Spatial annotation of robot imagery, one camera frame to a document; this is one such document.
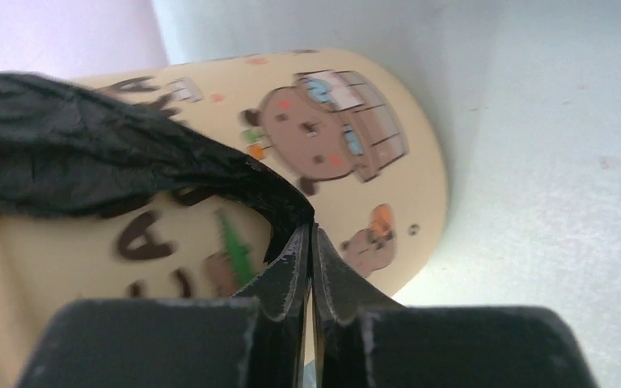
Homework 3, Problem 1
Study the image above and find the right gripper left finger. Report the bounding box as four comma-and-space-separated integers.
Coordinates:
17, 226, 311, 387

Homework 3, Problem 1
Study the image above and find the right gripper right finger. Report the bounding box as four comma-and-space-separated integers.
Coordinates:
310, 226, 597, 387

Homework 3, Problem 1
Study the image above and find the black plastic trash bag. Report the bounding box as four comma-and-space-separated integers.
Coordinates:
0, 73, 315, 261

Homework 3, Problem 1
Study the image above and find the yellow plastic trash bin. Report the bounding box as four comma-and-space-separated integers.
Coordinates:
0, 49, 448, 387

